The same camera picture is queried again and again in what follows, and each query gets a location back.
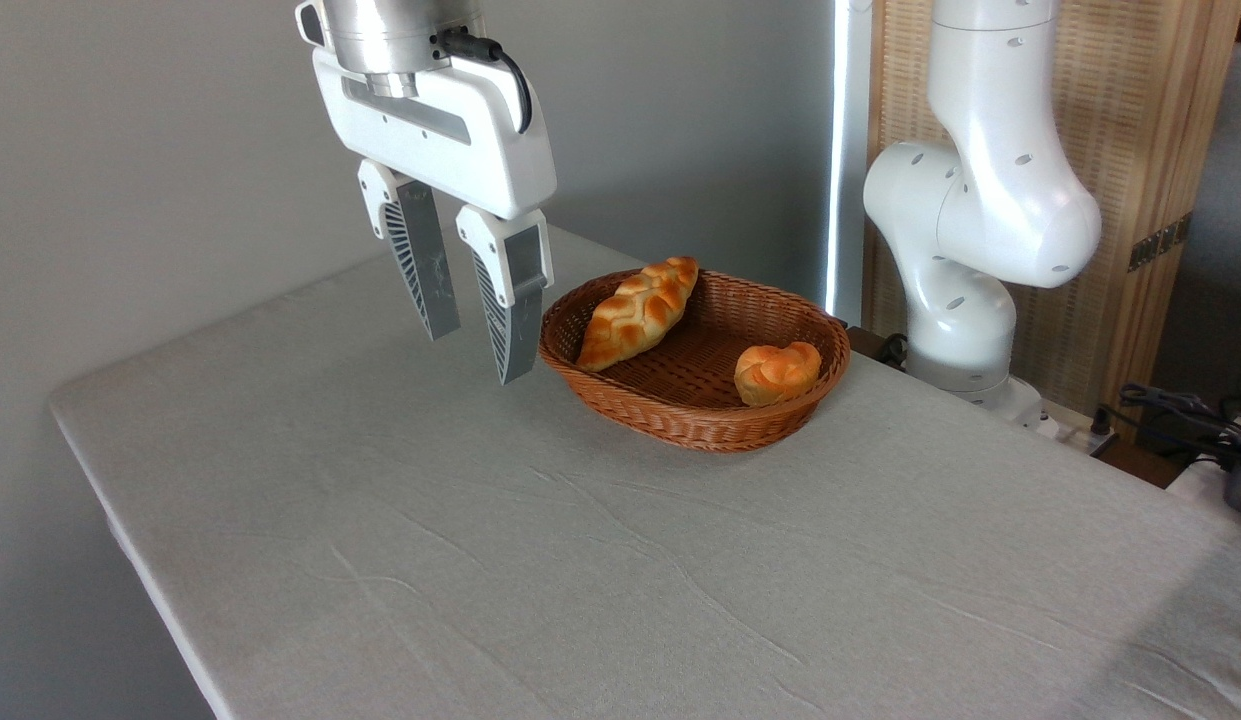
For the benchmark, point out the white vertical window frame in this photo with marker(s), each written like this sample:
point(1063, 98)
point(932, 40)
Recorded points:
point(848, 150)

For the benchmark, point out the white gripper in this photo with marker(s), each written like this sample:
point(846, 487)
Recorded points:
point(450, 150)

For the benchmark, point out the small round bread roll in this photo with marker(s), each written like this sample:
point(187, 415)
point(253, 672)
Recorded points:
point(777, 373)

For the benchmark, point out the white power strip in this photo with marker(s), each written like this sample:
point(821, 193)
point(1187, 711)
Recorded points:
point(1075, 432)

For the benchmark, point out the brown wicker basket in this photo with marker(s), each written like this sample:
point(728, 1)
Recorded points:
point(680, 405)

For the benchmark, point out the grey tablecloth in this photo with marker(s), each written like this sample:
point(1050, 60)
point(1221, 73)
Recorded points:
point(580, 580)

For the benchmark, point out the wooden bamboo folding screen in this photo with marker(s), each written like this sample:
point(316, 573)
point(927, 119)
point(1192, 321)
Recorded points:
point(1130, 120)

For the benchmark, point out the dark metal screen hinge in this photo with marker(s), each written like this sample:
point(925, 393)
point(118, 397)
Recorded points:
point(1160, 242)

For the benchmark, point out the long braided bread loaf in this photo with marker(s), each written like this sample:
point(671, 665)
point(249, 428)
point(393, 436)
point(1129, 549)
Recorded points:
point(635, 312)

